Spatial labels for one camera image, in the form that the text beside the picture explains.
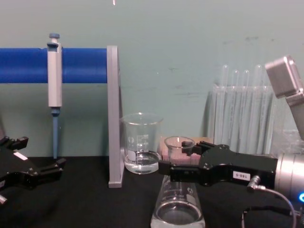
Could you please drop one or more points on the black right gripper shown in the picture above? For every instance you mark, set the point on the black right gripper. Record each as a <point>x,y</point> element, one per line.
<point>221,164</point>

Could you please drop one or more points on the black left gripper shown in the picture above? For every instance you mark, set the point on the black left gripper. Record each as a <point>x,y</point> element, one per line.
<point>14,168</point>

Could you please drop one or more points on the clear glass conical flask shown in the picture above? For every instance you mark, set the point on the clear glass conical flask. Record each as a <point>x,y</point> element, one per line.
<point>178,206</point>

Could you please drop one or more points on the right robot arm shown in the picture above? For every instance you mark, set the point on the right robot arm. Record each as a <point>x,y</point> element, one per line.
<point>283,78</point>

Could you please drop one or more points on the pink box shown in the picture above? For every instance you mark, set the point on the pink box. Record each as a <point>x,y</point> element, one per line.
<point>202,139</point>

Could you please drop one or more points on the clear glass beaker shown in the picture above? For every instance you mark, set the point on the clear glass beaker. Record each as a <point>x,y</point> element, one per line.
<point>141,147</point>

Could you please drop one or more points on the clear test tube rack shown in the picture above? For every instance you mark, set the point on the clear test tube rack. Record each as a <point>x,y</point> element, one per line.
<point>240,118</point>

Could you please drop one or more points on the black table cloth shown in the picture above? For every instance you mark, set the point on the black table cloth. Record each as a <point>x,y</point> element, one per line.
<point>83,204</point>

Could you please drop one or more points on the grey and blue pipette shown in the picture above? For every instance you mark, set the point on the grey and blue pipette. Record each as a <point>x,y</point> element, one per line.
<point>54,80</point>

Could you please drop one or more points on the grey rack end panel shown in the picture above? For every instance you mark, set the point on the grey rack end panel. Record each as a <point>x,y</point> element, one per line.
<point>114,114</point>

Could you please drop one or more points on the clear glass test tube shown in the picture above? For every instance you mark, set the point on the clear glass test tube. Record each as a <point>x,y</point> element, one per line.
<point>235,78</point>
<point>245,78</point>
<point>225,76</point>

